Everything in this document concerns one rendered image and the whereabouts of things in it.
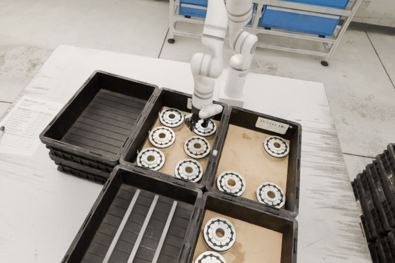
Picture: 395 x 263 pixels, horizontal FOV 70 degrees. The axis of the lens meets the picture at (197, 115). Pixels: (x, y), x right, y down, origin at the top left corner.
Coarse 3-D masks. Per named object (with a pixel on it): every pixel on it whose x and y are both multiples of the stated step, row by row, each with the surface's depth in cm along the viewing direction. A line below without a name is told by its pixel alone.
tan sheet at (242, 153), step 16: (240, 128) 120; (224, 144) 114; (240, 144) 114; (256, 144) 115; (224, 160) 108; (240, 160) 109; (256, 160) 110; (272, 160) 110; (256, 176) 105; (272, 176) 106
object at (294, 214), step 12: (228, 108) 113; (240, 108) 114; (228, 120) 109; (288, 120) 112; (300, 132) 108; (300, 144) 104; (216, 156) 97; (300, 156) 101; (216, 192) 89; (252, 204) 87; (264, 204) 87
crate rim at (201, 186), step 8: (160, 88) 118; (168, 88) 118; (152, 104) 111; (224, 104) 114; (224, 112) 112; (144, 120) 105; (224, 120) 109; (136, 136) 100; (216, 136) 103; (128, 144) 97; (216, 144) 101; (120, 160) 93; (208, 160) 96; (136, 168) 92; (144, 168) 92; (208, 168) 94; (160, 176) 91; (168, 176) 91; (192, 184) 90; (200, 184) 90
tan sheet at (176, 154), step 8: (184, 112) 123; (184, 120) 120; (216, 120) 122; (184, 128) 117; (216, 128) 119; (176, 136) 114; (184, 136) 114; (192, 136) 115; (176, 144) 111; (168, 152) 109; (176, 152) 109; (152, 160) 106; (168, 160) 106; (176, 160) 107; (168, 168) 104
